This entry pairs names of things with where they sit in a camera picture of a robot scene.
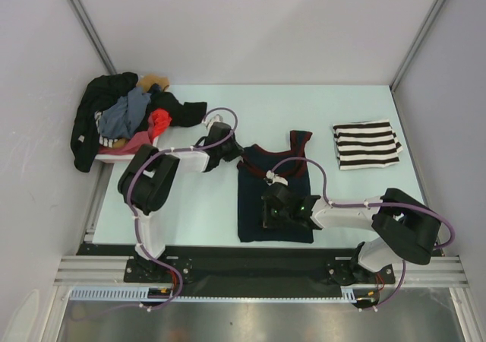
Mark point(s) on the white slotted cable duct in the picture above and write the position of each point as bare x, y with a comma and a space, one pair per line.
218, 291

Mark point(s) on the pink garment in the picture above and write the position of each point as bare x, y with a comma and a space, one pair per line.
131, 147

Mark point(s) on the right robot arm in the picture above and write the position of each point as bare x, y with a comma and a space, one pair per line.
406, 230

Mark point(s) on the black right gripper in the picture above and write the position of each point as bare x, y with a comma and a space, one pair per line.
267, 222

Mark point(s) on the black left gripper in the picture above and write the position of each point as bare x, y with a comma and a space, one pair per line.
236, 150

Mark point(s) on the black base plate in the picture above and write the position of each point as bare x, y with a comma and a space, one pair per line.
179, 266

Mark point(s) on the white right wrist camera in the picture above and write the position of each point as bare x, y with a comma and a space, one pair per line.
272, 178

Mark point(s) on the tan garment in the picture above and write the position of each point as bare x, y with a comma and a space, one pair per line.
147, 81

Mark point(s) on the aluminium frame rail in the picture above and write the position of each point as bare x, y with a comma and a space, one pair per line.
91, 271

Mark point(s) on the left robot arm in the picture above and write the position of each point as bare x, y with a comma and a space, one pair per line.
146, 183

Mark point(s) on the black garment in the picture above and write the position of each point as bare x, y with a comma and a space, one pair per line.
102, 93

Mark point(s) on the red garment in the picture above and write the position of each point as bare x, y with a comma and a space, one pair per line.
159, 121

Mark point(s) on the brown white striped garment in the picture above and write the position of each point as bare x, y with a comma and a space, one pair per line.
104, 139

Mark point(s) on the black white striped tank top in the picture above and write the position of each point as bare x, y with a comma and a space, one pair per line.
364, 145

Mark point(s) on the pink plastic basket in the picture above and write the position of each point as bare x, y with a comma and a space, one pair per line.
123, 158

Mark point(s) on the grey blue garment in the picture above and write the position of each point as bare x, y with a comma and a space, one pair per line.
124, 117

